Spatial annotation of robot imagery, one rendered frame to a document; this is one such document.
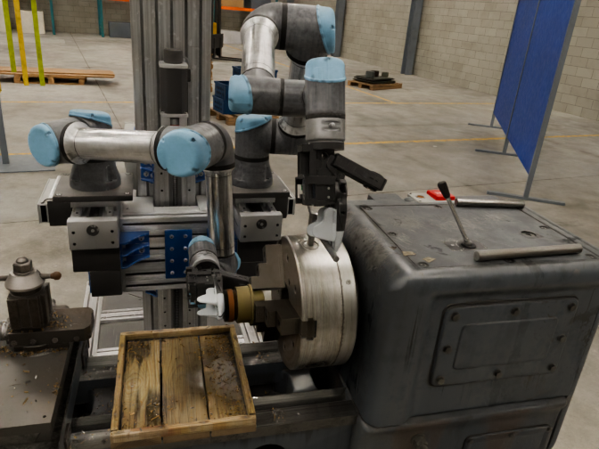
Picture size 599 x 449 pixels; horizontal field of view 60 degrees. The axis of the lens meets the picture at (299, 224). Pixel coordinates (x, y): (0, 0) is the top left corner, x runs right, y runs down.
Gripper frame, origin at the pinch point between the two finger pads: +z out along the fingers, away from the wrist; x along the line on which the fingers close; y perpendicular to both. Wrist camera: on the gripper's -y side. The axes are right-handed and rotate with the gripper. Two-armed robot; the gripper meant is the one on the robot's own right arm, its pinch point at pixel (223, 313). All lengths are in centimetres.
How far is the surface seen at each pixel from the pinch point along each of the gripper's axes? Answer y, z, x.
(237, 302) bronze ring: -3.3, -0.6, 2.2
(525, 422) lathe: -75, 17, -28
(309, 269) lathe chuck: -17.6, 5.4, 13.1
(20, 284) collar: 42.2, -7.8, 5.7
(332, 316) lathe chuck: -21.8, 11.6, 4.9
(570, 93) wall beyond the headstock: -869, -881, -68
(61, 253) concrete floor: 81, -254, -108
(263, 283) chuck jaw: -9.8, -4.5, 4.4
